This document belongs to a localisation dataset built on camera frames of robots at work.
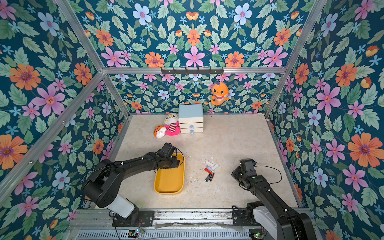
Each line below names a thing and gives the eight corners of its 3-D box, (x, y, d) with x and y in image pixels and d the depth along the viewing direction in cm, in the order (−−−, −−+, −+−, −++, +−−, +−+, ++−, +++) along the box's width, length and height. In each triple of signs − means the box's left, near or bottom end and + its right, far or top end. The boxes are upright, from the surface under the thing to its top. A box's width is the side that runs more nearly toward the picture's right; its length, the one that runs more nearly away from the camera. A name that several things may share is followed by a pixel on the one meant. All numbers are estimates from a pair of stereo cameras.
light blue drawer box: (180, 135, 110) (177, 119, 97) (183, 113, 125) (180, 97, 112) (203, 135, 110) (203, 119, 97) (203, 113, 125) (203, 97, 112)
